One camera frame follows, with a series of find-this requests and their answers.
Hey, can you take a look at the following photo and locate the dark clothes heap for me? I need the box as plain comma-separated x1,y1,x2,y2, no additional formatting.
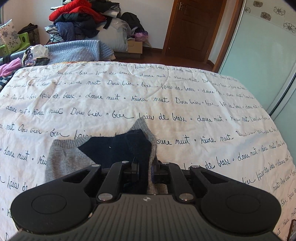
45,1,149,55

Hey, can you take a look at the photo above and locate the black bag on chair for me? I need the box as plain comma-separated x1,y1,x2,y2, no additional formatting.
18,23,41,46

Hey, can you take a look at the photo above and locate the pink purple garment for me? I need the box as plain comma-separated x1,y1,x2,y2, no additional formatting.
0,58,23,77

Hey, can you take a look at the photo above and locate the green plastic chair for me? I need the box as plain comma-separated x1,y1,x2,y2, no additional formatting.
1,32,31,57

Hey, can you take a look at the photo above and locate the red puffer jacket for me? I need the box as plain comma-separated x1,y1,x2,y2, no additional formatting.
49,0,106,23

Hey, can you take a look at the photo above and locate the cardboard box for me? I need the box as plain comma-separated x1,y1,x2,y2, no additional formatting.
127,39,143,54

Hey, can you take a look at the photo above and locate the grey navy knit sweater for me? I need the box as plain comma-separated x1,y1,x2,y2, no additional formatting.
45,118,168,195

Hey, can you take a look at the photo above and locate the brown wooden door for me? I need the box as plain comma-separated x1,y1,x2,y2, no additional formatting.
163,0,226,62

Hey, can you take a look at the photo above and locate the light blue quilted blanket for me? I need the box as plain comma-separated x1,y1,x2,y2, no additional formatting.
0,39,115,65

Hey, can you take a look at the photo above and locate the folded dark clothes stack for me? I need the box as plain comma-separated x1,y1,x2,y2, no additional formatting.
0,76,12,91

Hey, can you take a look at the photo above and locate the white plastic bag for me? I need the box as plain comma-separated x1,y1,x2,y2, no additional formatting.
22,44,50,67

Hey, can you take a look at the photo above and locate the frosted glass wardrobe door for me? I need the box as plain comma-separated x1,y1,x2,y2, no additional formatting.
217,0,296,147

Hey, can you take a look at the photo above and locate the floral white pillow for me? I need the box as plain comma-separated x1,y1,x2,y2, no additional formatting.
0,19,19,44

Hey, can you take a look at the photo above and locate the white script-print quilt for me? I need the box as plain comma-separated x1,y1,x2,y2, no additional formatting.
1,62,295,240

